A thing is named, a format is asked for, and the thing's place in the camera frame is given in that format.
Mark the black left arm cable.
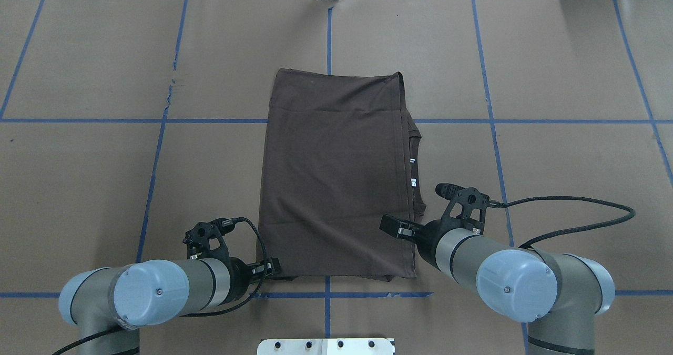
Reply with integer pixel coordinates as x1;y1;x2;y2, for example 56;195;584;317
52;217;269;355

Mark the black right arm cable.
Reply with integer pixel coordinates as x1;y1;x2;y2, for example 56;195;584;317
488;196;636;249

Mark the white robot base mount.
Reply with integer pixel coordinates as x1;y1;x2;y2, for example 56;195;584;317
256;338;396;354

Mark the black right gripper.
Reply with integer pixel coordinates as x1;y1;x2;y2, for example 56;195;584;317
380;183;490;270

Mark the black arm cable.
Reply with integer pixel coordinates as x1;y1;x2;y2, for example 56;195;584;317
52;217;269;355
488;196;636;249

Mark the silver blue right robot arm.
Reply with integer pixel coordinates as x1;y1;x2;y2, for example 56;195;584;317
379;184;616;354

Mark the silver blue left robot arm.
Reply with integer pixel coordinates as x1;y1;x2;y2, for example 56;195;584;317
57;217;281;354

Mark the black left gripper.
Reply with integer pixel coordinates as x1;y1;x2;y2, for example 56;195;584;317
183;218;281;303

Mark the dark brown t-shirt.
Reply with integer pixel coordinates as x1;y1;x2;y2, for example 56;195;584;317
259;69;426;281

